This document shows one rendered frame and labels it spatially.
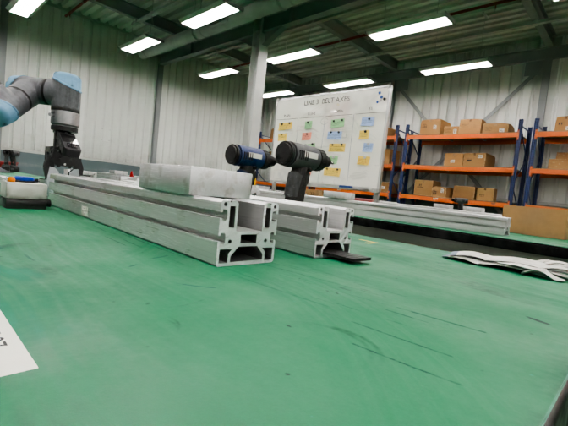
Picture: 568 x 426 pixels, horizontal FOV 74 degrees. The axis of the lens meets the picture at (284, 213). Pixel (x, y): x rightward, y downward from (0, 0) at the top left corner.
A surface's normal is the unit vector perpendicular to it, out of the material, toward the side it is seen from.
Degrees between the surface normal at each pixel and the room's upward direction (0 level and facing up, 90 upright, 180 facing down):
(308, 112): 90
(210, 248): 90
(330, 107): 90
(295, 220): 90
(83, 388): 0
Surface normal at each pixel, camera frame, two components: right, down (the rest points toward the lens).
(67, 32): 0.71, 0.11
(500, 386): 0.11, -0.99
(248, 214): -0.70, -0.03
